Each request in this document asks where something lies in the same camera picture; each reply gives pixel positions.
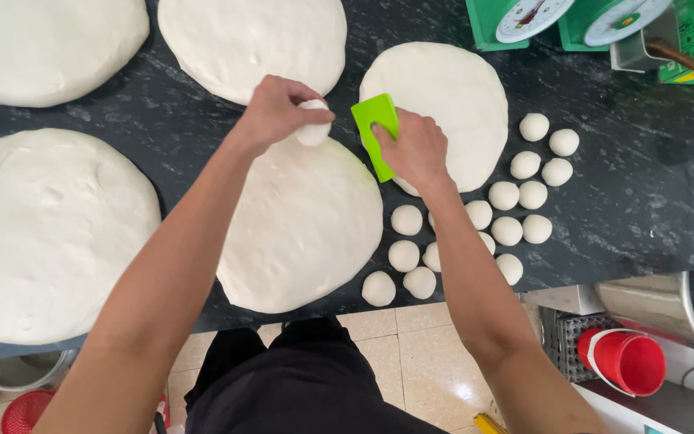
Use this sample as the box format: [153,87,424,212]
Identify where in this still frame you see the person's left hand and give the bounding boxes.
[235,75,337,159]

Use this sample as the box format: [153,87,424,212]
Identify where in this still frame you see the person's right hand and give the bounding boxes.
[371,108,450,195]

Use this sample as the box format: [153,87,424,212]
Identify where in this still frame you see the single white dough ball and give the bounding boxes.
[295,99,333,148]

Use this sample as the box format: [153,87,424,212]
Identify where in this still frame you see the green plastic dough scraper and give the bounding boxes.
[351,93,401,184]

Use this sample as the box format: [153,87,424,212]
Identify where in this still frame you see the large flat dough round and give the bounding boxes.
[359,41,510,197]
[157,0,348,107]
[0,0,151,109]
[0,128,163,346]
[216,135,384,315]

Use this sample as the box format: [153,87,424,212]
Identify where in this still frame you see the green dial kitchen scale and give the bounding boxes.
[465,0,577,53]
[557,0,677,53]

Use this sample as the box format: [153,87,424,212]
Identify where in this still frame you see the group of small dough portions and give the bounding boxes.
[361,113,582,308]

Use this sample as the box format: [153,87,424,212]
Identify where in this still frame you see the person's black trousers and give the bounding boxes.
[184,317,451,434]

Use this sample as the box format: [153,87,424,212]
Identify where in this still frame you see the small metal container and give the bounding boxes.
[610,5,683,74]

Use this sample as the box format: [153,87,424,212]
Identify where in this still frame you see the perforated metal rack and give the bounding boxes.
[539,306,625,384]

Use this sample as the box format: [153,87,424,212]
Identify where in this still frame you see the yellow tool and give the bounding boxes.
[473,412,508,434]

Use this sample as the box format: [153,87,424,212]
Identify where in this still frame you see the steel basin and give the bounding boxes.
[0,349,78,393]

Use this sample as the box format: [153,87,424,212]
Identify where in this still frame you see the large steel pot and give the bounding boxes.
[594,270,694,370]

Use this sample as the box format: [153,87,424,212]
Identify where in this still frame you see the red plastic basket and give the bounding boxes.
[0,389,57,434]

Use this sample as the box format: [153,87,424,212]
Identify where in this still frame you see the red plastic bucket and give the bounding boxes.
[576,327,667,398]

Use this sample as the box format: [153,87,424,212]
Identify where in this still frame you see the white low shelf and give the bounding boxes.
[572,338,694,434]

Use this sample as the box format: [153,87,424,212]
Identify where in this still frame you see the wooden tool handle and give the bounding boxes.
[645,39,694,77]

